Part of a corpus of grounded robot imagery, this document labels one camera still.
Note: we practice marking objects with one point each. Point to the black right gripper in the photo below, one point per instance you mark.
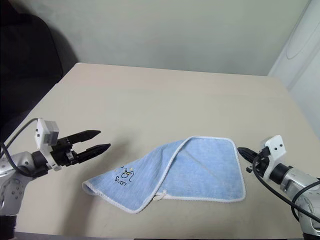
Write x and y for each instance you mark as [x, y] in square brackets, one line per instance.
[262, 166]

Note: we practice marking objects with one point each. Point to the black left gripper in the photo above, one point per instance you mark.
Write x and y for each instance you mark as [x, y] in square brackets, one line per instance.
[63, 153]

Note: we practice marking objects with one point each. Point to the light blue cloth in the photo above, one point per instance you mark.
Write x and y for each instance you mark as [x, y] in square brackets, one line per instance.
[200, 170]

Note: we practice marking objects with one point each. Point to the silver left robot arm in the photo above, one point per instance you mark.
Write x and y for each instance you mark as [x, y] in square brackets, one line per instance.
[15, 190]

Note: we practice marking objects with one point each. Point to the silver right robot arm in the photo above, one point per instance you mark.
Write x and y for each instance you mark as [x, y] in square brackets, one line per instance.
[295, 180]

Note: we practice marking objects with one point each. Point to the black upholstered chair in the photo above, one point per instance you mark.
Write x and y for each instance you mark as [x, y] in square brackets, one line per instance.
[25, 50]

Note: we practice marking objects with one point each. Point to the white panel with oval groove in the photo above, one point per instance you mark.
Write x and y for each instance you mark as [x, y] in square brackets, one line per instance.
[305, 50]

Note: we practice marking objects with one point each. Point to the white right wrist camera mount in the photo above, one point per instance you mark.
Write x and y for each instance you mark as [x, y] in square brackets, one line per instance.
[276, 150]

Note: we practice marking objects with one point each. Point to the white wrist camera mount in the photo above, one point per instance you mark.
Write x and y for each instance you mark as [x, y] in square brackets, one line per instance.
[41, 132]
[276, 150]

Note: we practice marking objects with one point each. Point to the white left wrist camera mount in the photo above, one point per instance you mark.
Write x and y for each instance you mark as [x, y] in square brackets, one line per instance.
[41, 132]

